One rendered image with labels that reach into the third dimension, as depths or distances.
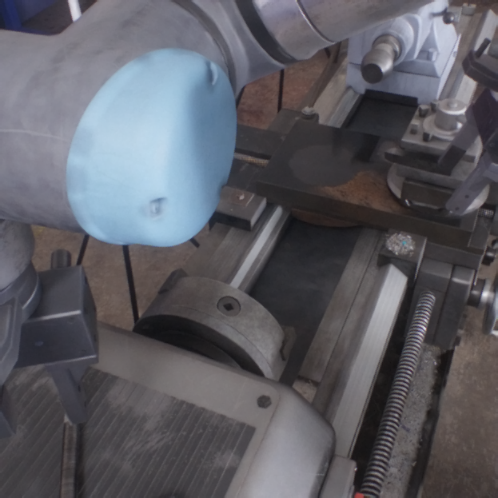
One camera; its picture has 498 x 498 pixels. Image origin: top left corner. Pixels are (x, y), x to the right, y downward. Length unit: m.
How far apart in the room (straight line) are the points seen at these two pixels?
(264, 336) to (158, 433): 0.33
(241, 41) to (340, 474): 0.50
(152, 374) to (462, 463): 1.64
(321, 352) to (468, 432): 1.04
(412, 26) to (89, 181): 1.73
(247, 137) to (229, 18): 1.53
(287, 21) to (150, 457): 0.45
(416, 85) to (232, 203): 0.80
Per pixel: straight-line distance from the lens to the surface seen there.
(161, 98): 0.26
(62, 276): 0.47
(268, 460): 0.66
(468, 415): 2.33
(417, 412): 1.81
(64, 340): 0.46
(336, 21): 0.35
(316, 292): 1.61
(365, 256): 1.55
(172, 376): 0.71
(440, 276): 1.59
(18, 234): 0.40
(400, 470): 1.71
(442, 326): 1.72
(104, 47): 0.29
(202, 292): 0.95
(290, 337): 1.00
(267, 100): 3.80
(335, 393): 1.28
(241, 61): 0.36
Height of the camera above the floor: 1.91
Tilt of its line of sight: 45 degrees down
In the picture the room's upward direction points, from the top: 2 degrees counter-clockwise
